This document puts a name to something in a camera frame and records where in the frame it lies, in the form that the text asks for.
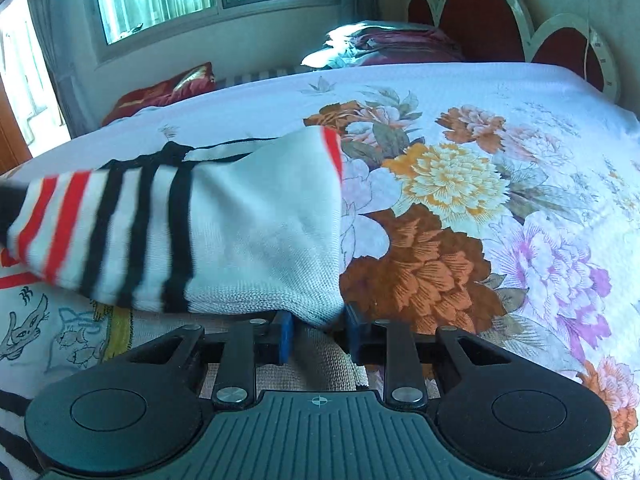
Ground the red gold pillow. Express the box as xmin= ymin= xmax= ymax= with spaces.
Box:
xmin=102 ymin=62 xmax=216 ymax=126

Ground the red white scalloped headboard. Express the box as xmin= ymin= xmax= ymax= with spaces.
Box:
xmin=405 ymin=0 xmax=620 ymax=102

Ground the floral white bed sheet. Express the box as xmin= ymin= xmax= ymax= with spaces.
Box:
xmin=1 ymin=63 xmax=639 ymax=479

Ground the brown wooden door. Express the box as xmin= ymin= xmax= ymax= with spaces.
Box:
xmin=0 ymin=81 xmax=32 ymax=174

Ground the grey curtain left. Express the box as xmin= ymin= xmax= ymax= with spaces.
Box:
xmin=27 ymin=0 xmax=94 ymax=139

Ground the striped knit children's sweater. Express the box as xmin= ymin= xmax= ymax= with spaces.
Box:
xmin=1 ymin=127 xmax=370 ymax=479

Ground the folded maroon quilt pile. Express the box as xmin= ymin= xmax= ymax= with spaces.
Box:
xmin=302 ymin=21 xmax=465 ymax=70

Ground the striped cushion bench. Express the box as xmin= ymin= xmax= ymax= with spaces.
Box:
xmin=215 ymin=66 xmax=309 ymax=90

